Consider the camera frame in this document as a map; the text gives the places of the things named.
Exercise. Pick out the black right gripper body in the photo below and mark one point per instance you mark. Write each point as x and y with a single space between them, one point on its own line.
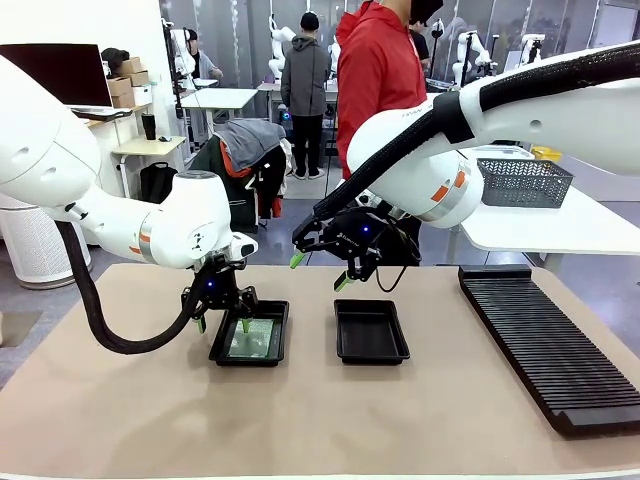
357 235

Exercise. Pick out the left gripper green finger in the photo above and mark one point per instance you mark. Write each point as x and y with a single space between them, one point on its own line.
190 300
248 300

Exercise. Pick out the right gripper green finger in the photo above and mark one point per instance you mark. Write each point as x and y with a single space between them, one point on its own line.
360 267
310 235

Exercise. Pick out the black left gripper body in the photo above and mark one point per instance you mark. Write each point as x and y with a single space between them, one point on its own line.
217 290

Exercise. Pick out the green perforated circuit board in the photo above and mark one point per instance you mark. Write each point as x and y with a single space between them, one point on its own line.
257 342

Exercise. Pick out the black plastic ESD tray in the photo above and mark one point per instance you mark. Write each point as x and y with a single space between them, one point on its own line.
370 335
281 330

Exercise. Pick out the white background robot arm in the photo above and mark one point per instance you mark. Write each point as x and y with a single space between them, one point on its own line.
278 60
531 42
335 55
480 50

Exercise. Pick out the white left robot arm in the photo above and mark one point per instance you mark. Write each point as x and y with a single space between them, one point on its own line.
190 220

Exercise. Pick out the grey hooded jacket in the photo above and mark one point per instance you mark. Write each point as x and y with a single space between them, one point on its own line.
250 140

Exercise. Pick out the black backpack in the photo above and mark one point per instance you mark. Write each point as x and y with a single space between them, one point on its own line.
155 185

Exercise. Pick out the dark green jacket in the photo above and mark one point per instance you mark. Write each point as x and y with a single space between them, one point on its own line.
207 157

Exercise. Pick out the small white rolling desk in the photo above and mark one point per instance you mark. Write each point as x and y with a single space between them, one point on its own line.
145 146

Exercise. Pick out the man in grey hoodie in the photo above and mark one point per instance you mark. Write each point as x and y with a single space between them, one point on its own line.
305 75

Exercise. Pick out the person in red jacket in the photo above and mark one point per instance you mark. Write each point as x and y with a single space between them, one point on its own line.
375 75

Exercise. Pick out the white lab table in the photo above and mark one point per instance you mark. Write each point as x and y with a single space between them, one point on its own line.
220 97

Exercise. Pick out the clear plastic tray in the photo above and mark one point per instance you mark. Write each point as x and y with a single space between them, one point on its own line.
505 150

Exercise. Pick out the white cabinet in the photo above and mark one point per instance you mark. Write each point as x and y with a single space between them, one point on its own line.
107 150

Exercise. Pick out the grey plastic mesh basket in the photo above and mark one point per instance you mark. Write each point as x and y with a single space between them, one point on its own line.
525 185

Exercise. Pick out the black tumbler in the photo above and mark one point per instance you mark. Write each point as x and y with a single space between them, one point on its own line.
149 127

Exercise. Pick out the white side table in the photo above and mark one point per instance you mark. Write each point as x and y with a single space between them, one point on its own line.
550 225

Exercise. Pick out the black slotted board rack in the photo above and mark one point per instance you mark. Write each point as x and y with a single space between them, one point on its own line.
545 345

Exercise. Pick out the seated person in grey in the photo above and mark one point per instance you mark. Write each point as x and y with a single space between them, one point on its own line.
202 62

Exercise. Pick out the yellow plastic bin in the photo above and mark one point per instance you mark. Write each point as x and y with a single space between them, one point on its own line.
547 152

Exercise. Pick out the white storage box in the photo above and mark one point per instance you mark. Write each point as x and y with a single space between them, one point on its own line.
142 96

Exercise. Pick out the black keyboard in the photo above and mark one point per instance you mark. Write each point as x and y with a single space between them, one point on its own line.
100 112

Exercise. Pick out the brown cardboard box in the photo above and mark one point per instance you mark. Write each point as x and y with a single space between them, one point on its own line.
119 86
140 79
132 66
122 101

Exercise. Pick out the black cap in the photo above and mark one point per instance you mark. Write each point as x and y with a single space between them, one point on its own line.
115 55

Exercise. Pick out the black computer monitor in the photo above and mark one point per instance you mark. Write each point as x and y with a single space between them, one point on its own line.
55 75

